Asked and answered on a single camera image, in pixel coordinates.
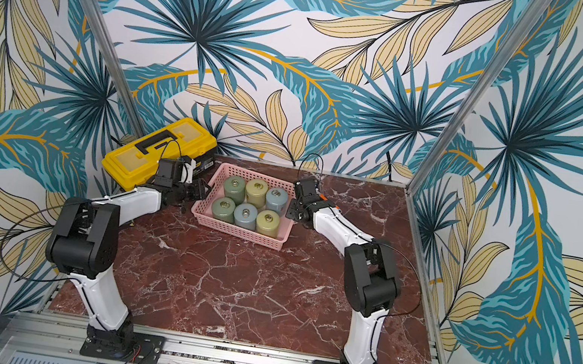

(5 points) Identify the green canister front row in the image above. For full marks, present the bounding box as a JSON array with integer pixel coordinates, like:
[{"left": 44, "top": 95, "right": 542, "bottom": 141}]
[{"left": 211, "top": 196, "right": 236, "bottom": 224}]

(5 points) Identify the green canister row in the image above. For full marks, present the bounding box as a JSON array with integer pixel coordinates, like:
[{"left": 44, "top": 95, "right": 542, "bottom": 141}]
[
  {"left": 223, "top": 175, "right": 247, "bottom": 205},
  {"left": 211, "top": 196, "right": 236, "bottom": 224}
]

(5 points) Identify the yellow-green canister front row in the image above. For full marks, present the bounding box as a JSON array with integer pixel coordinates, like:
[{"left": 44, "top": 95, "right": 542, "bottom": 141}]
[{"left": 256, "top": 210, "right": 281, "bottom": 239}]

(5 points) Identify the yellow-green canister row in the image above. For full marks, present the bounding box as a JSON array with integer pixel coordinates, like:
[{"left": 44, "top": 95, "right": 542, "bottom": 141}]
[
  {"left": 245, "top": 178, "right": 270, "bottom": 209},
  {"left": 256, "top": 210, "right": 281, "bottom": 239}
]

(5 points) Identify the blue canister front row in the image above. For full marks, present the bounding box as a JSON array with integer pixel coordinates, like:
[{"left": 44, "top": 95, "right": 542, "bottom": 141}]
[{"left": 233, "top": 202, "right": 259, "bottom": 231}]

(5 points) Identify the blue canister row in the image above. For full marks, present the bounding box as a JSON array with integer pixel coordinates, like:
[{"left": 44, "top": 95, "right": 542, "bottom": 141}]
[
  {"left": 233, "top": 202, "right": 259, "bottom": 231},
  {"left": 265, "top": 187, "right": 289, "bottom": 215}
]

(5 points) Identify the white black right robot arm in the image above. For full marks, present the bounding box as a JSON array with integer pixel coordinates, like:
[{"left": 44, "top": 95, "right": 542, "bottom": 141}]
[{"left": 287, "top": 195, "right": 401, "bottom": 364}]

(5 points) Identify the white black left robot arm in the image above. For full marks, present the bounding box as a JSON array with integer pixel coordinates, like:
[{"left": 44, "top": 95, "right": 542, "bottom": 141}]
[{"left": 45, "top": 177, "right": 210, "bottom": 355}]

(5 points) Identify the blue canister back row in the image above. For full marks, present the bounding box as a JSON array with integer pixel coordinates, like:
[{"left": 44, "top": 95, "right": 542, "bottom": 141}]
[{"left": 265, "top": 187, "right": 289, "bottom": 215}]

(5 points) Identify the green canister back row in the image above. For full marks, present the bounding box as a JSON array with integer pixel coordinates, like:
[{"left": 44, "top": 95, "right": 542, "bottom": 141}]
[{"left": 223, "top": 175, "right": 247, "bottom": 205}]

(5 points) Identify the pink perforated plastic basket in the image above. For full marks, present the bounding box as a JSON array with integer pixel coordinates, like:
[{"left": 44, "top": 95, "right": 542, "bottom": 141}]
[{"left": 191, "top": 162, "right": 295, "bottom": 251}]

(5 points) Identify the yellow-green canister back row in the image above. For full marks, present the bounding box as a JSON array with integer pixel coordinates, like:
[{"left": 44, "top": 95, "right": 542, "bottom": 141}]
[{"left": 245, "top": 178, "right": 270, "bottom": 209}]

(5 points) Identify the yellow black plastic toolbox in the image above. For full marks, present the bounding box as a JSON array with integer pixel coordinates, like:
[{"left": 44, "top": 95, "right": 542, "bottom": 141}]
[{"left": 102, "top": 118, "right": 218, "bottom": 192}]

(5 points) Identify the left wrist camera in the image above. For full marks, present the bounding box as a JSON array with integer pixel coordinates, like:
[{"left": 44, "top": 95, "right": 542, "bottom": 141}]
[{"left": 154, "top": 157, "right": 196, "bottom": 185}]

